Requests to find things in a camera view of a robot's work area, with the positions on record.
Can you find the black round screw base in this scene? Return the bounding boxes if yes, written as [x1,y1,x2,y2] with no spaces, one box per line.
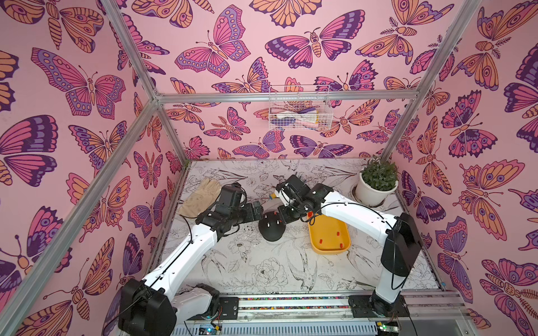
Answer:
[259,211,286,242]

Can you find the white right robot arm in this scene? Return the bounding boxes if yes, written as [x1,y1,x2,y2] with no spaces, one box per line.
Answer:
[275,175,422,306]

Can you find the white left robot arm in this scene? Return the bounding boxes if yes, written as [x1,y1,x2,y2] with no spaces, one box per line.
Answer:
[116,183,263,335]

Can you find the cream fabric glove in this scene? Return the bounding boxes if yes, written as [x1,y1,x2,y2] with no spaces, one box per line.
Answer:
[177,178,221,218]

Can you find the yellow plastic tray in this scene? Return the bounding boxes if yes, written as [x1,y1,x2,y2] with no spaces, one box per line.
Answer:
[308,215,352,255]

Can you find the potted green plant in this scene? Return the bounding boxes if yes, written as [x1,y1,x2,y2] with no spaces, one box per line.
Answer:
[353,156,399,207]

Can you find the white wire basket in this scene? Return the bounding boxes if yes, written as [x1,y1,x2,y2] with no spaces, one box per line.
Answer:
[266,91,333,132]

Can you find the aluminium cage frame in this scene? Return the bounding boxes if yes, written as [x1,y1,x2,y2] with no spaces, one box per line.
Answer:
[0,0,484,336]

